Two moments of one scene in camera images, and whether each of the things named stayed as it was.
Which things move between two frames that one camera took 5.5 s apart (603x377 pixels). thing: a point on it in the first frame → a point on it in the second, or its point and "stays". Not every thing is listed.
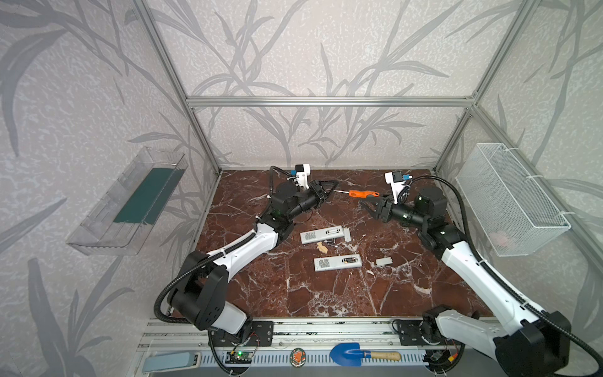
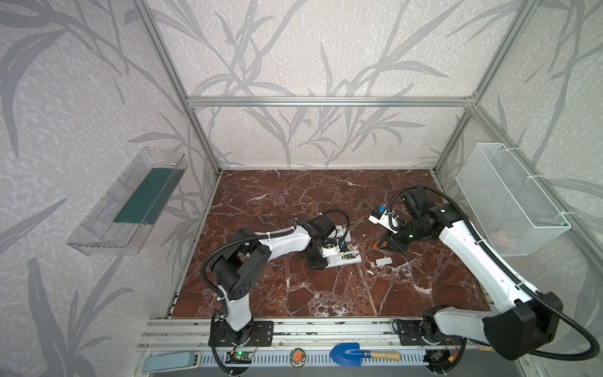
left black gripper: (318, 195) → (319, 258)
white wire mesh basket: (515, 217) stays
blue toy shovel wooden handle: (350, 354) stays
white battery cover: (384, 261) stays
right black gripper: (382, 208) → (396, 235)
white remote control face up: (338, 262) stays
